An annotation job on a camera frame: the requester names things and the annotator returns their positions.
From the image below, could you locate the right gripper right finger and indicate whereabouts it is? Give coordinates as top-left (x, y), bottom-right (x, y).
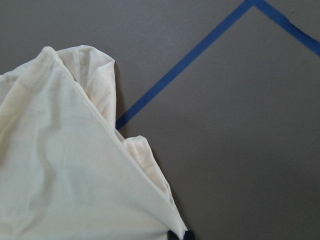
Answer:
top-left (183, 230), bottom-right (196, 240)

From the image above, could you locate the cream long-sleeve printed shirt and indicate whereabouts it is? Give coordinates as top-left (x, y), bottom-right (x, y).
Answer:
top-left (0, 45), bottom-right (188, 240)

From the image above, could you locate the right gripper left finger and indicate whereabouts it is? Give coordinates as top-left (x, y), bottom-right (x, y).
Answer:
top-left (167, 230), bottom-right (179, 240)

